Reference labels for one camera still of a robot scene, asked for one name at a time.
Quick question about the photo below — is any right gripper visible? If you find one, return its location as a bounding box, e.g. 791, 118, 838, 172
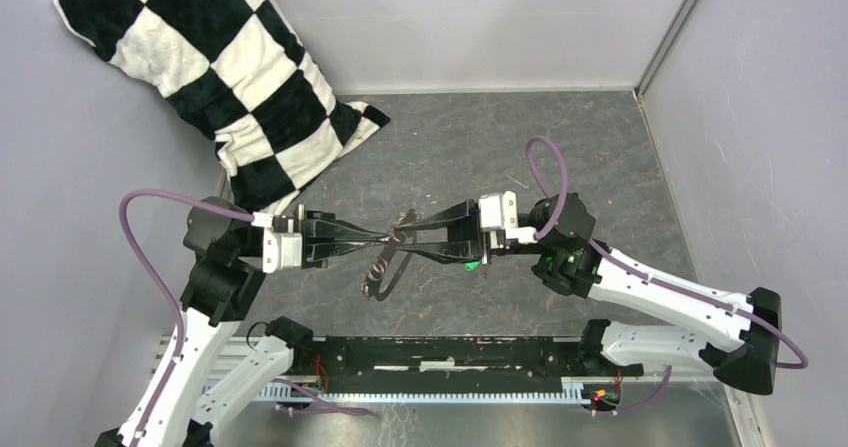
393, 198, 550, 265

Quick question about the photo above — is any metal key organizer plate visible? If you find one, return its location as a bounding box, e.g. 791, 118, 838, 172
362, 208, 421, 302

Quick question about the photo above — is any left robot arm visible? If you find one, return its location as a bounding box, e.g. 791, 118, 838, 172
96, 189, 335, 446

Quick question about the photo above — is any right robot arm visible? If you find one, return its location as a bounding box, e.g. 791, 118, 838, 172
393, 191, 782, 395

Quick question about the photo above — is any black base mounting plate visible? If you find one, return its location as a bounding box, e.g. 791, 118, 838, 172
286, 336, 644, 394

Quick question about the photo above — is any black and white checkered pillow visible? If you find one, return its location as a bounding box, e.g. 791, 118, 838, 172
54, 0, 389, 213

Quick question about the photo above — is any aluminium corner profile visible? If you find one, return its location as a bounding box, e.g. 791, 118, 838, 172
633, 0, 701, 103

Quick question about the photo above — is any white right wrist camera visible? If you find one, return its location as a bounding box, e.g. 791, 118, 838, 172
478, 191, 537, 249

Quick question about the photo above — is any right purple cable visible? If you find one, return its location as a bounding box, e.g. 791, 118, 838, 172
526, 135, 811, 419

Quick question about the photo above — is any purple cable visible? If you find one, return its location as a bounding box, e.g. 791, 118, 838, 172
117, 188, 376, 447
526, 135, 811, 419

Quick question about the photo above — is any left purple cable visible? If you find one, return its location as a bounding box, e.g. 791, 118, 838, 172
117, 188, 376, 447

